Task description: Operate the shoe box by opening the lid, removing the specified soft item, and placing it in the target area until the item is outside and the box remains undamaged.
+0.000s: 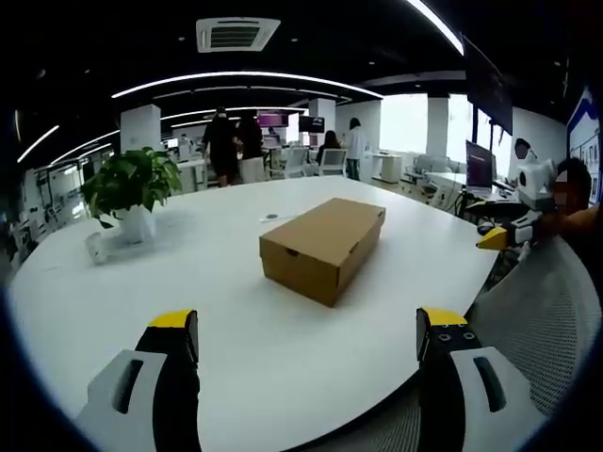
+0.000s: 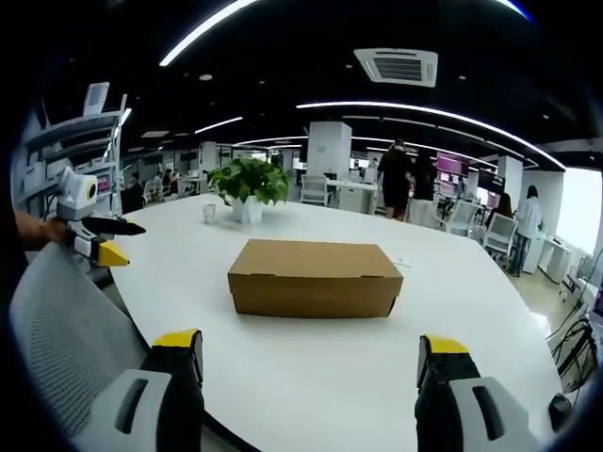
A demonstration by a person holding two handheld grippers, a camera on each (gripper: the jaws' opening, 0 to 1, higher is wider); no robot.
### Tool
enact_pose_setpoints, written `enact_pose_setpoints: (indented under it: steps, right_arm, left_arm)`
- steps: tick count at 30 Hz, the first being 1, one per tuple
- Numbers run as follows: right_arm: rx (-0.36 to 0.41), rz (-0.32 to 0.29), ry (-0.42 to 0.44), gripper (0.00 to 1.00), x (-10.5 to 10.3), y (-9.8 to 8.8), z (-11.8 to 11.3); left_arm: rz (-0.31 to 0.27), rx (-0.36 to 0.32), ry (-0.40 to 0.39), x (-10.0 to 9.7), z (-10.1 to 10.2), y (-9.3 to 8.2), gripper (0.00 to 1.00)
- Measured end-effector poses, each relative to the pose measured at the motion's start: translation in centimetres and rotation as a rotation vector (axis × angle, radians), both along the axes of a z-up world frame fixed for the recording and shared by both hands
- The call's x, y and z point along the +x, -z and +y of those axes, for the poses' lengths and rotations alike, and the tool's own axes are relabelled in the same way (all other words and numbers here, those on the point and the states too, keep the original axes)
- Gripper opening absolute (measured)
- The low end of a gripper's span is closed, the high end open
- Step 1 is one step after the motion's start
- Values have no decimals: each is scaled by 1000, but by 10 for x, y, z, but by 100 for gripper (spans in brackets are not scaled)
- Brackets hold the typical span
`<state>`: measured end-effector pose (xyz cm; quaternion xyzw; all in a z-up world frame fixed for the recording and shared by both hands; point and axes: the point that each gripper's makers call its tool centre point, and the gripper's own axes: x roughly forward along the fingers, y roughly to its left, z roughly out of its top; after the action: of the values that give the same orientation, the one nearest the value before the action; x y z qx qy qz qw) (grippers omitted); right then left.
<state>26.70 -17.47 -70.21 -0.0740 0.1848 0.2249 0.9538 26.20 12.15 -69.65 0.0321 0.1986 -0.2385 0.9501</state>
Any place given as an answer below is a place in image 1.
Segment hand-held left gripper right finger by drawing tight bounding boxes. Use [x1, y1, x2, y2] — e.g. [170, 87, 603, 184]
[415, 307, 543, 452]

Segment ceiling air conditioner vent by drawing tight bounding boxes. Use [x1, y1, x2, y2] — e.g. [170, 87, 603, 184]
[195, 17, 282, 54]

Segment laptop computer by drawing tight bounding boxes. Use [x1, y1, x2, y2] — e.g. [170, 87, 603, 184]
[464, 139, 517, 202]

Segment small white cup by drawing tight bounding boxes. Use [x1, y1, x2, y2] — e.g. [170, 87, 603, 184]
[84, 232, 108, 264]

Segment white cabinet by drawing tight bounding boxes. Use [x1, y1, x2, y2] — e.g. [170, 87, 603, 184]
[371, 153, 404, 185]

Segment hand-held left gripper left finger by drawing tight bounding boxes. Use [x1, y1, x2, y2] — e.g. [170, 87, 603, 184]
[74, 309, 203, 452]

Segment green potted plant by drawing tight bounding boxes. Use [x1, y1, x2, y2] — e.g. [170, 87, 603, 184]
[79, 146, 184, 230]

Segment white office chair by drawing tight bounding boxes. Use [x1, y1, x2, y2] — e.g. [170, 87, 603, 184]
[318, 148, 349, 178]
[281, 146, 310, 179]

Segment brown cardboard shoe box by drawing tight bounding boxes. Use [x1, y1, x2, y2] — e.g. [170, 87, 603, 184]
[258, 197, 387, 309]

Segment grey mesh office chair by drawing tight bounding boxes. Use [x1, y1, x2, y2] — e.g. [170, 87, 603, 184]
[324, 233, 602, 452]

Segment large dark wall screen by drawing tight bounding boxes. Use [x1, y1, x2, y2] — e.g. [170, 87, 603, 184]
[461, 33, 514, 137]

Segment white plant pot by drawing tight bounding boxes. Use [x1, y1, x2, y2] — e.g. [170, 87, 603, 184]
[118, 204, 157, 245]

